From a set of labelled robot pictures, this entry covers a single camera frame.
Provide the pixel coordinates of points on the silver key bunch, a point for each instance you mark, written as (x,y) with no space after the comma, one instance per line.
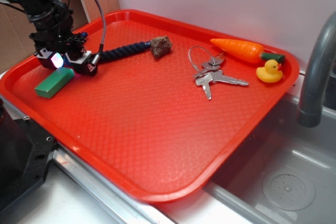
(212,72)

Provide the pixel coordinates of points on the orange toy carrot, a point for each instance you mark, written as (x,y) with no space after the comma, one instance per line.
(247,51)

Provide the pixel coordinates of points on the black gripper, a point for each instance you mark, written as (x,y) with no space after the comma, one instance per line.
(50,46)

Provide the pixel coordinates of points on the grey faucet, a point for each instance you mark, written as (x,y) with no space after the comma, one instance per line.
(318,87)

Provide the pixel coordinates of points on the yellow rubber duck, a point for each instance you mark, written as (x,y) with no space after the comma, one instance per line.
(270,72)

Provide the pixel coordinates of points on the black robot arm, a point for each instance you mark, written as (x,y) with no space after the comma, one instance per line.
(46,15)

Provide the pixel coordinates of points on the brown cardboard panel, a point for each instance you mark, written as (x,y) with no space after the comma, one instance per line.
(15,28)

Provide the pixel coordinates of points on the red plastic tray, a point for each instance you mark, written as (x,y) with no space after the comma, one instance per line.
(143,123)

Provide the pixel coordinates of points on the brown rock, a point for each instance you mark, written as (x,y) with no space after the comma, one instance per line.
(160,46)

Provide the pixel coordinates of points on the grey sink basin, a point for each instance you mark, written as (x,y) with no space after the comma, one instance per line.
(282,173)

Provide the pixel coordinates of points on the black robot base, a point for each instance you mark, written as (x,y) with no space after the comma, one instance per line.
(26,151)

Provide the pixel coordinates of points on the green rectangular block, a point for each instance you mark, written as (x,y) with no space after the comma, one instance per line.
(54,82)

